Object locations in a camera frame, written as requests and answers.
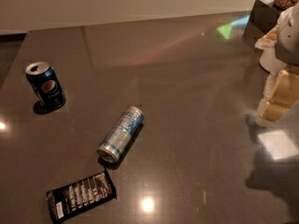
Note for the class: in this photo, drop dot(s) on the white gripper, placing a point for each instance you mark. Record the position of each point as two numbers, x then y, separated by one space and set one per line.
288 42

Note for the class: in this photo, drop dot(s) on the black box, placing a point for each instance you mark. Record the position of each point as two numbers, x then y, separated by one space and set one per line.
262 18

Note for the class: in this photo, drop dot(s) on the black snack bar wrapper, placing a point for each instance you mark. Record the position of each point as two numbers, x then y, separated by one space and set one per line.
80 196

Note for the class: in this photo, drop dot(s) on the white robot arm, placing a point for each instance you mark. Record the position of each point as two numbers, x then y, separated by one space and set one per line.
280 58

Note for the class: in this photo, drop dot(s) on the silver blue energy drink can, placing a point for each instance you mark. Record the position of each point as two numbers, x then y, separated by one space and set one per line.
111 149

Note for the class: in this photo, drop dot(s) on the blue pepsi can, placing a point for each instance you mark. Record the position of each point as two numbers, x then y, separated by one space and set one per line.
46 85

